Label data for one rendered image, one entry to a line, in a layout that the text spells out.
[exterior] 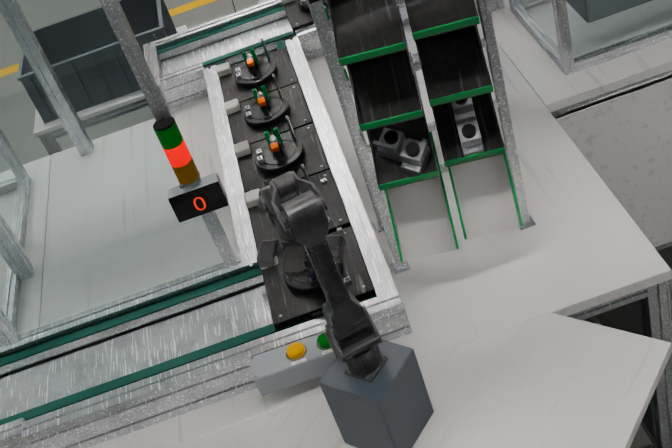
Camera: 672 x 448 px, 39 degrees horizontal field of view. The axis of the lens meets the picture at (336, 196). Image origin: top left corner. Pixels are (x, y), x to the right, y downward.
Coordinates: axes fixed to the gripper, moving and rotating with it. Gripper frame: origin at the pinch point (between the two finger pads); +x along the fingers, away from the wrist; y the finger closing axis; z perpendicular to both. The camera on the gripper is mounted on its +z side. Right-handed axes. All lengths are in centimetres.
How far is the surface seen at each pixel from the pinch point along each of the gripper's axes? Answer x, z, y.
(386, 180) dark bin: -9.6, -14.4, 18.3
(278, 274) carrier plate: 14.1, -10.2, -12.5
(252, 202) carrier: 15.6, -36.8, -24.7
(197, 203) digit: -8.7, -13.3, -25.7
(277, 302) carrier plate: 13.2, -1.0, -10.9
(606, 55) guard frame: 28, -97, 68
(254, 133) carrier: 20, -70, -32
